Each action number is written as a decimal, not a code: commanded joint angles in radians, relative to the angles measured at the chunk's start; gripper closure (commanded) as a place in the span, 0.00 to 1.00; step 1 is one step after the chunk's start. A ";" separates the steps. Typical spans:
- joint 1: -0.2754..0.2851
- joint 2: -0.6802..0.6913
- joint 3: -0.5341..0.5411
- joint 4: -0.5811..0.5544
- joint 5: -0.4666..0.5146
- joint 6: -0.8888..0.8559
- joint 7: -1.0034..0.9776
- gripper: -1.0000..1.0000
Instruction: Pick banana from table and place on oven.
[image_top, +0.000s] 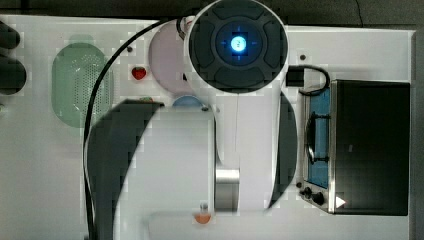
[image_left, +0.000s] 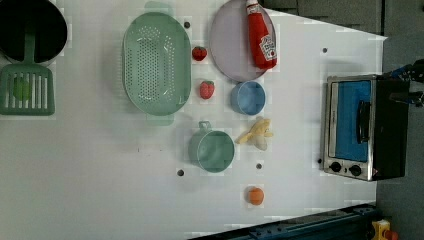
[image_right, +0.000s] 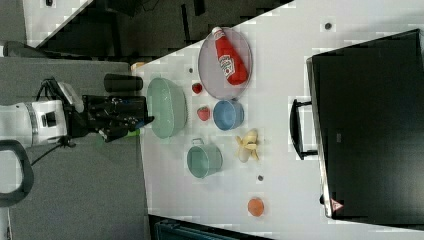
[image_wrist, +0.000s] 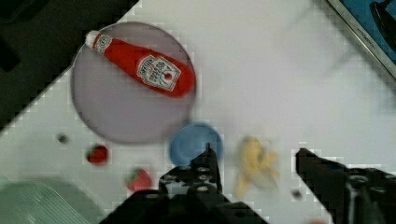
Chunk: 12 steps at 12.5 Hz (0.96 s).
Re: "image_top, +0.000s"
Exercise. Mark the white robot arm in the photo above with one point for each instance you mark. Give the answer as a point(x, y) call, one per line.
point(231, 152)

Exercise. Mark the black toaster oven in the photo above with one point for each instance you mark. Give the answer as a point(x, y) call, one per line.
point(367, 140)

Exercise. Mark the small blue bowl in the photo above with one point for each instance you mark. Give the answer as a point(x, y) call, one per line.
point(187, 101)

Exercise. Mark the lower plush strawberry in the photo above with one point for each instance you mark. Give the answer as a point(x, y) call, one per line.
point(146, 99)

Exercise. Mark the plush strawberry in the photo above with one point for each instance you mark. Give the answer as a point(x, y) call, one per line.
point(139, 73)
point(146, 99)

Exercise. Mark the pale pink round plate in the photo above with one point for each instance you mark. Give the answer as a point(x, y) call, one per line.
point(166, 60)

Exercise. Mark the upper plush strawberry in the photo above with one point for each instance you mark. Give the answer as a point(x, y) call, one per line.
point(139, 73)

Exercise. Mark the orange round object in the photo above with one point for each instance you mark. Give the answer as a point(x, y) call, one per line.
point(203, 216)

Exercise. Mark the green perforated colander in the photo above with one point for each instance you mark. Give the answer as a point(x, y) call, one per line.
point(75, 70)

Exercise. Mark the black oven door handle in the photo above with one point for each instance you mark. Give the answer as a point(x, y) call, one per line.
point(310, 134)

